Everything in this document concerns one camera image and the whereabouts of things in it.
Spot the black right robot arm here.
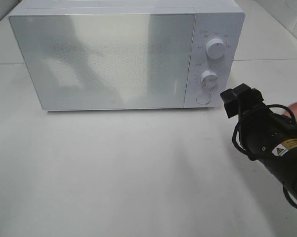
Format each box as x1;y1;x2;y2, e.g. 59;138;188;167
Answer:
220;83;297;209

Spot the upper white power knob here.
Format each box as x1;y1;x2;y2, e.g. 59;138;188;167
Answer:
205;36;226;59

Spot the white microwave oven body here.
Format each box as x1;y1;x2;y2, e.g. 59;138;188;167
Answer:
9;0;245;109

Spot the pink plate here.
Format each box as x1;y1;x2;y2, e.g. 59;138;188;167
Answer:
283;100;297;124

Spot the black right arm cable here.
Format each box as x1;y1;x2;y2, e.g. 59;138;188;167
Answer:
231;103;297;210

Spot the lower white timer knob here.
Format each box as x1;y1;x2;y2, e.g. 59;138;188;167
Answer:
200;70;218;89

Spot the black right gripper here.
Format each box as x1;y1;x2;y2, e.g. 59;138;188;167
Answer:
220;83;264;119

